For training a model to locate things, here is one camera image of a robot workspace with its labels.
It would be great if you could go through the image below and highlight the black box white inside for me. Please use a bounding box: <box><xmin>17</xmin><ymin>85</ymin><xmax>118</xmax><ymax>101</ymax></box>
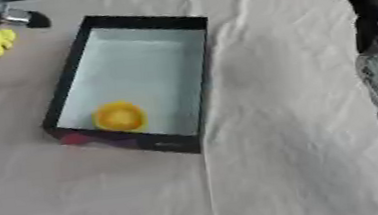
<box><xmin>30</xmin><ymin>2</ymin><xmax>224</xmax><ymax>171</ymax></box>

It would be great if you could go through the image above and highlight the yellow round toy fruit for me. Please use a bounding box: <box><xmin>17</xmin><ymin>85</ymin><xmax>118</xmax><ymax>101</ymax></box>
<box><xmin>88</xmin><ymin>97</ymin><xmax>151</xmax><ymax>138</ymax></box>

